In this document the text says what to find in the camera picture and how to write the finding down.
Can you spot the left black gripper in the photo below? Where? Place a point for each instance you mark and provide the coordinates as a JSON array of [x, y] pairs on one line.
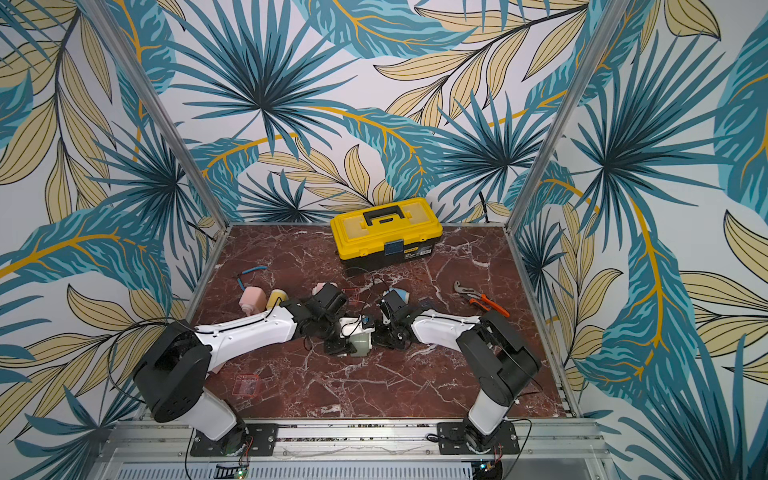
[[340, 348]]

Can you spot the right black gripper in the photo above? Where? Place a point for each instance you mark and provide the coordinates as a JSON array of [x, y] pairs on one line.
[[389, 336]]

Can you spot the green pencil sharpener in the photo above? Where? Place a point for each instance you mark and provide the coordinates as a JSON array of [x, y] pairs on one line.
[[361, 344]]

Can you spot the pink pencil sharpener back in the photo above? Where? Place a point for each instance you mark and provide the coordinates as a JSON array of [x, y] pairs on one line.
[[318, 288]]

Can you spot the pink pencil sharpener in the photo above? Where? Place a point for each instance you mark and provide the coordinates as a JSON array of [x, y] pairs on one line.
[[253, 301], [318, 288]]

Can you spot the yellow pencil sharpener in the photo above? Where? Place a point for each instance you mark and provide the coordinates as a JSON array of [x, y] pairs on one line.
[[276, 297]]

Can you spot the pink pencil sharpener front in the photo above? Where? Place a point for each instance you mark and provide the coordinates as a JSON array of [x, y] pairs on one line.
[[253, 301]]

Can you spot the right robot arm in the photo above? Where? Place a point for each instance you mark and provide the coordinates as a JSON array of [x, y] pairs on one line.
[[495, 352]]

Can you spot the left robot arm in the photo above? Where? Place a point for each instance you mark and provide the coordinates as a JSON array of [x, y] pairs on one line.
[[171, 374]]

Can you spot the blue pencil sharpener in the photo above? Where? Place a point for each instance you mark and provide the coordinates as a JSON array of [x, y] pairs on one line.
[[403, 294]]

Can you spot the pink transparent tray left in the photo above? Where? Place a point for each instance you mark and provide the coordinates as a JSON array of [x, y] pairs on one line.
[[248, 385]]

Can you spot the yellow black toolbox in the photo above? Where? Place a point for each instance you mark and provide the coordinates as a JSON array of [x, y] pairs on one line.
[[382, 236]]

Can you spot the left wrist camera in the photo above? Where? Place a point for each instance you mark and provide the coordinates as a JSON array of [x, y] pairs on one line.
[[352, 326]]

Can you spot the orange handled pliers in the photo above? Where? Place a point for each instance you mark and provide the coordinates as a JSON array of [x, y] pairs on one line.
[[479, 299]]

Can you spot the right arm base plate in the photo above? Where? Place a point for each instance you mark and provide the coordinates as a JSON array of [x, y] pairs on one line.
[[461, 438]]

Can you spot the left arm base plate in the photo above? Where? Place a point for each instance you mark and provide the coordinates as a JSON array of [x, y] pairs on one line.
[[252, 439]]

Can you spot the aluminium front rail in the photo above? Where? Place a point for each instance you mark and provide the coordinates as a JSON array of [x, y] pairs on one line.
[[550, 448]]

